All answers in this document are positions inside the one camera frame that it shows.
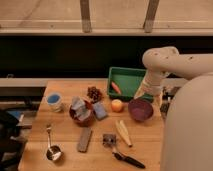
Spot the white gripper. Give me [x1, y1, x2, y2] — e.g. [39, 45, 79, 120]
[134, 79, 164, 104]

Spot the yellow red apple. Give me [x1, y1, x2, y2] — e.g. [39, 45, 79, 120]
[111, 99, 124, 112]

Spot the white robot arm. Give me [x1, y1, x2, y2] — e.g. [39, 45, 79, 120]
[135, 46, 213, 171]

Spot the green plastic tray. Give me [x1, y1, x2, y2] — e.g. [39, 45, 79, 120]
[107, 67, 146, 101]

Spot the purple bowl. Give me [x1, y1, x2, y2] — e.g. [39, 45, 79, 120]
[128, 99, 153, 122]

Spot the orange carrot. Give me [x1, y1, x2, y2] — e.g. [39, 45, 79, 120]
[111, 82, 122, 94]

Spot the corn cob piece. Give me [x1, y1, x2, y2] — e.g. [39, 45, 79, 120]
[115, 120, 133, 147]

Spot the bunch of dark grapes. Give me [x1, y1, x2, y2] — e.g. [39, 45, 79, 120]
[87, 86, 102, 103]

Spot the blue sponge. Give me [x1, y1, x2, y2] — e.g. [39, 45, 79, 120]
[93, 102, 108, 120]

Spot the red bowl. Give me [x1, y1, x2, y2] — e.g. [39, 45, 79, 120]
[69, 101, 95, 127]

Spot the crumpled foil packet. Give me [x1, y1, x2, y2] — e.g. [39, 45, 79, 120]
[71, 97, 90, 121]

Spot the grey rectangular block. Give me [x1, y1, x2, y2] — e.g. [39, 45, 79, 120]
[77, 127, 92, 153]

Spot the white cup blue inside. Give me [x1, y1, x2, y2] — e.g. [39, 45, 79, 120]
[46, 93, 62, 112]

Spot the metal measuring cup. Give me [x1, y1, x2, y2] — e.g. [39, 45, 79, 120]
[46, 124, 62, 162]

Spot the black handled peeler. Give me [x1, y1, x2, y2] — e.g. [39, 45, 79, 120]
[102, 134, 146, 169]

